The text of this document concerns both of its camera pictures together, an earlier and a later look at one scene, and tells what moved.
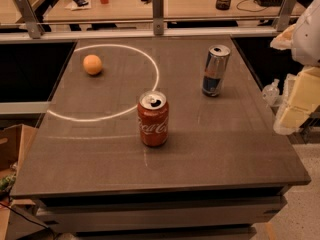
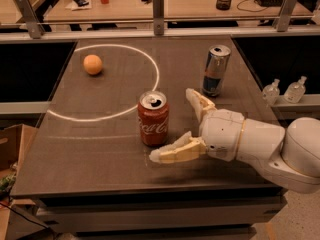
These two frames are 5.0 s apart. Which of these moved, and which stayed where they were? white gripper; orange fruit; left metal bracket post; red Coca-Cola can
Moved: white gripper
Stayed: left metal bracket post; red Coca-Cola can; orange fruit
